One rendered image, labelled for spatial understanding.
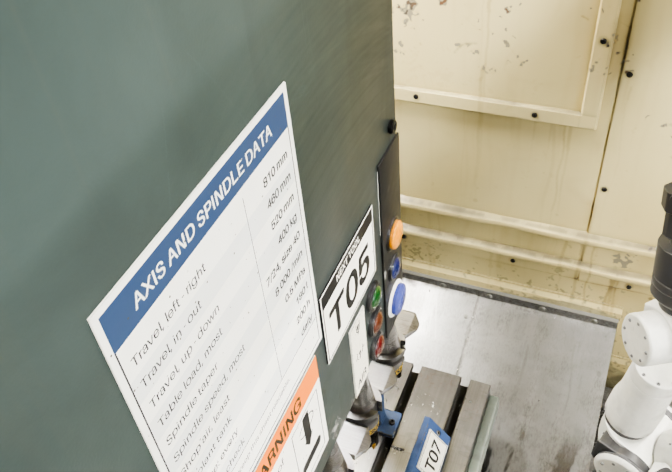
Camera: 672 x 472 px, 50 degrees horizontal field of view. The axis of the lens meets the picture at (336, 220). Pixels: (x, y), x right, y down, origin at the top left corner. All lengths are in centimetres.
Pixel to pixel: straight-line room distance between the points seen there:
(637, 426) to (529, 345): 60
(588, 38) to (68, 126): 109
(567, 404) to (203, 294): 136
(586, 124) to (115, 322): 114
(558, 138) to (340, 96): 97
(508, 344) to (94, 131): 147
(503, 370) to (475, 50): 71
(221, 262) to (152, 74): 10
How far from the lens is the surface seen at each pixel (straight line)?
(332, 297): 50
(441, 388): 148
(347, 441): 105
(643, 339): 94
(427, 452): 135
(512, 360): 166
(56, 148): 24
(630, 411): 109
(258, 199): 36
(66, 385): 27
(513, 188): 147
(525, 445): 163
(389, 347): 111
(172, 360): 32
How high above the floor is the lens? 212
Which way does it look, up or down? 42 degrees down
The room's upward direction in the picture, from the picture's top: 6 degrees counter-clockwise
